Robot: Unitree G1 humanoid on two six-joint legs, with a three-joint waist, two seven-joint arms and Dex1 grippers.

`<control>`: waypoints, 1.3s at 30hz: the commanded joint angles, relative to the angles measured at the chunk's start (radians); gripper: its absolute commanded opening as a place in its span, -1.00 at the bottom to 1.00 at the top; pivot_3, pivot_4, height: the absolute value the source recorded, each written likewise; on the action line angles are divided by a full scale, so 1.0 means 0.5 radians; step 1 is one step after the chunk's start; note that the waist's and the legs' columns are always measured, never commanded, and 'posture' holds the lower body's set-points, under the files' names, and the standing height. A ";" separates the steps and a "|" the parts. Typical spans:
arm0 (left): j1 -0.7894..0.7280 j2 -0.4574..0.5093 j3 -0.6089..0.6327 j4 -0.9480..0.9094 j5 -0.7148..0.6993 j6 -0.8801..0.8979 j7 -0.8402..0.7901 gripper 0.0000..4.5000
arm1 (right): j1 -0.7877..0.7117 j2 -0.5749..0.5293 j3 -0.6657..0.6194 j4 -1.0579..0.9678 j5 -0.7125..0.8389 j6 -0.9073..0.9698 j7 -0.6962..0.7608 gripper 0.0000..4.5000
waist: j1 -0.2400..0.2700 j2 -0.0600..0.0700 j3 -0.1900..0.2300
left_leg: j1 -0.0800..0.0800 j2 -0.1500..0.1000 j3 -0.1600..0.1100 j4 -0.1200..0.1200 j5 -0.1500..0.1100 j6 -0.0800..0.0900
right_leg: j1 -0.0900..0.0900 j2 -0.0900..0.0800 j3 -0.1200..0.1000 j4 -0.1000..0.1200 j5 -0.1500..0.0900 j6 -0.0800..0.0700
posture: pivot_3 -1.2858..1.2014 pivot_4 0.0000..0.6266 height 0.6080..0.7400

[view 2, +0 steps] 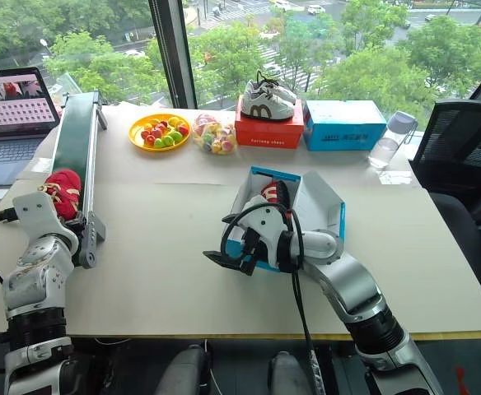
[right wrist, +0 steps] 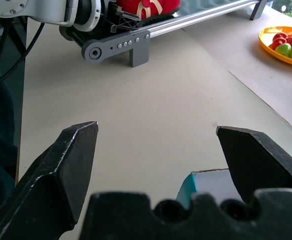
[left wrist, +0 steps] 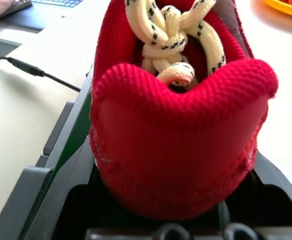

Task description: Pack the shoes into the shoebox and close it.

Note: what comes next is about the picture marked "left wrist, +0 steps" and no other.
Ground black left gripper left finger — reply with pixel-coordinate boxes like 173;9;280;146
0;65;97;240

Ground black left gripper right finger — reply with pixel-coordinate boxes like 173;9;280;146
250;149;292;240

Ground red knit sneaker cream laces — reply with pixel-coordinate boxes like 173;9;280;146
88;0;279;221

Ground yellow plastic tray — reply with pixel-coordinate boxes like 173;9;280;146
265;0;292;19

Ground black cable with plug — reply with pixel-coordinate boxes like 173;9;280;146
0;56;82;92

